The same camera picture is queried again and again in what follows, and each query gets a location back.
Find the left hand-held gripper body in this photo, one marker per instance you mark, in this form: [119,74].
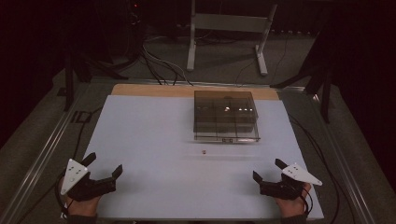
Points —
[74,175]

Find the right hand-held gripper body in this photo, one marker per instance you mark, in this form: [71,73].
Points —
[298,174]

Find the person's right hand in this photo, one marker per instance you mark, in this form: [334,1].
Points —
[291,206]

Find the person's left hand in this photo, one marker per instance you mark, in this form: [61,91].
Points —
[83,207]

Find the pale blue table mat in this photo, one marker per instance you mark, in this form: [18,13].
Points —
[174,174]

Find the smoky transparent compartment box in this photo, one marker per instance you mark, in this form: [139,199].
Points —
[225,118]

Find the black tripod stand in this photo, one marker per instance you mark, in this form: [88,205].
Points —
[322,77]
[71,71]

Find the aluminium floor rail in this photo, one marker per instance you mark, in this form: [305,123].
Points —
[37,161]
[345,161]

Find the white metal desk frame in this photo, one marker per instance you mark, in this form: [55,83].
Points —
[229,23]

